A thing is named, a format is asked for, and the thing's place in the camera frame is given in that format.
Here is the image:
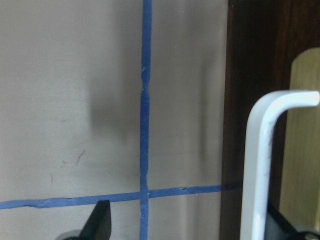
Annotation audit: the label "wooden drawer with white handle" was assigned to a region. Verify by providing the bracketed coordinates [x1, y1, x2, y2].
[219, 0, 320, 240]

